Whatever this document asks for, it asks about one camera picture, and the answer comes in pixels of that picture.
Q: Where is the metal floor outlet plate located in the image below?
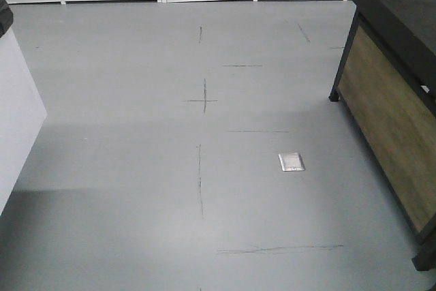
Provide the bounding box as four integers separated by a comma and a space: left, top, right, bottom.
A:
278, 153, 305, 172

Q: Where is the black wooden produce stand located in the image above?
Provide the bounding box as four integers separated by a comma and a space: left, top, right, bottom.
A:
329, 0, 435, 271

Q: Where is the white counter with black top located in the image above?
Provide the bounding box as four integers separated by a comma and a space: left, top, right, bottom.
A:
1, 0, 47, 209

